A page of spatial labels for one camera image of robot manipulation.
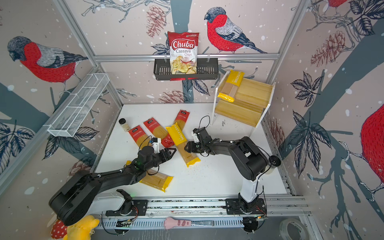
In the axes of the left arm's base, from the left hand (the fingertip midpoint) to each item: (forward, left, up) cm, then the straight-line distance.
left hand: (174, 151), depth 83 cm
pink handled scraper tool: (-32, 0, -7) cm, 33 cm away
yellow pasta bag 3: (-12, +11, -8) cm, 18 cm away
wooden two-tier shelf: (+17, -42, +23) cm, 50 cm away
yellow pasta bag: (+25, -32, +26) cm, 48 cm away
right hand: (+4, -6, -9) cm, 11 cm away
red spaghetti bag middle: (+19, +13, -8) cm, 25 cm away
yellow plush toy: (-35, +37, -3) cm, 51 cm away
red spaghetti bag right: (+31, -2, -8) cm, 33 cm away
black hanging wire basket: (+46, -20, +24) cm, 56 cm away
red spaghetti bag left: (+14, +24, -8) cm, 29 cm away
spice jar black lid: (+22, +36, -5) cm, 43 cm away
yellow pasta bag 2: (+11, -2, -6) cm, 13 cm away
